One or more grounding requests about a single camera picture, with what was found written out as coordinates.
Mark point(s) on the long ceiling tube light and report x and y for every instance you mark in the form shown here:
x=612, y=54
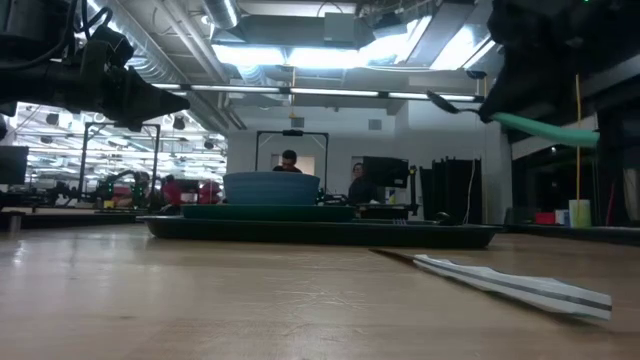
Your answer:
x=330, y=92

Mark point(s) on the blue plastic bowl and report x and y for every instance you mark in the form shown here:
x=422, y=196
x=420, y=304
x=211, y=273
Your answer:
x=270, y=189

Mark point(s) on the white and blue box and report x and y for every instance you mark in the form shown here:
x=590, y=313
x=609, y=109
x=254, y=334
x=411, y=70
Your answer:
x=562, y=217

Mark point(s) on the green plastic plate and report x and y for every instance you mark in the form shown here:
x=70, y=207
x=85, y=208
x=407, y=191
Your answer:
x=270, y=213

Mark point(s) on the black monitor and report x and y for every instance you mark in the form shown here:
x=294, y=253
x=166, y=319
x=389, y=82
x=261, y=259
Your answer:
x=385, y=171
x=12, y=165

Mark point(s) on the grey ceiling-mounted box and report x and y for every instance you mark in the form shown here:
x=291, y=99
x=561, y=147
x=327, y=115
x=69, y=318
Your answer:
x=345, y=27

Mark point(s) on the person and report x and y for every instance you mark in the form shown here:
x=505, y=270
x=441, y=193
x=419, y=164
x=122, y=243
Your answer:
x=142, y=187
x=172, y=192
x=361, y=190
x=288, y=157

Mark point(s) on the pale green paper cup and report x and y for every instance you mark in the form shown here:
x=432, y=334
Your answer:
x=580, y=214

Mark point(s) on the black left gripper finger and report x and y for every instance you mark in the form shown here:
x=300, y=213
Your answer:
x=140, y=102

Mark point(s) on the metal fork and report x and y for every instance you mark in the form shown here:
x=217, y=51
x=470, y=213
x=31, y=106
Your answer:
x=400, y=221

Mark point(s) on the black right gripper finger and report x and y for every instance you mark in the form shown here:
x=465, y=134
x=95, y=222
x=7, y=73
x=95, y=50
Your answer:
x=535, y=90

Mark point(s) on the black ceiling camera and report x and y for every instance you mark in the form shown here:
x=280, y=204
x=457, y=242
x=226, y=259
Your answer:
x=475, y=74

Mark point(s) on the black curtain partition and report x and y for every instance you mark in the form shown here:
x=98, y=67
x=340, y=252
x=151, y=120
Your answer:
x=450, y=187

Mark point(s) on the dark green serving tray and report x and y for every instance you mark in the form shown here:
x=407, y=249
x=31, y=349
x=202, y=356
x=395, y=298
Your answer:
x=320, y=234

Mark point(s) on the round silver air duct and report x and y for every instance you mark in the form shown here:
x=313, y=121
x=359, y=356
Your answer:
x=222, y=12

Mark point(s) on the red box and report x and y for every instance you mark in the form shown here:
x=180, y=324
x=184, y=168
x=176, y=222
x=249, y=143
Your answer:
x=545, y=218

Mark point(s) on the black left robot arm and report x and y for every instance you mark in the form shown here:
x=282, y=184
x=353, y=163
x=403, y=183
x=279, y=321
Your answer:
x=25, y=25

